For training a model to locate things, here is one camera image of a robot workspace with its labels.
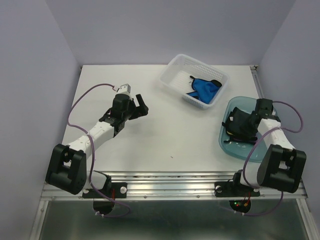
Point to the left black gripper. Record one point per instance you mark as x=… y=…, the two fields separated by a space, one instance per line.
x=140 y=111

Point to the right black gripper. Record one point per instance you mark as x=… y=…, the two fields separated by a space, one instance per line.
x=253 y=113

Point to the blue towel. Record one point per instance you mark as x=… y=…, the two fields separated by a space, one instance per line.
x=204 y=90

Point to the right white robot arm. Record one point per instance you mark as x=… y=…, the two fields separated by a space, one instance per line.
x=282 y=165

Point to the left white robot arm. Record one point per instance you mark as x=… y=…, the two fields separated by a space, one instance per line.
x=67 y=168

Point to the white plastic basket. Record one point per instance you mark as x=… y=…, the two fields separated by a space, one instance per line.
x=179 y=73

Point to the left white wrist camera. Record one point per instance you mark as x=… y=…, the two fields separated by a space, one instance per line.
x=125 y=89

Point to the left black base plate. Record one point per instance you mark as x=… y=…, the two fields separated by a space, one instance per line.
x=115 y=190

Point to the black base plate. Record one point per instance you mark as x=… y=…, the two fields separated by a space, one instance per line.
x=228 y=189
x=115 y=190

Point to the aluminium rail frame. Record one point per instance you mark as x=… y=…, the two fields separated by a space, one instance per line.
x=174 y=155

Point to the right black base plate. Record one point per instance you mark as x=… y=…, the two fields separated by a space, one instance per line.
x=228 y=189

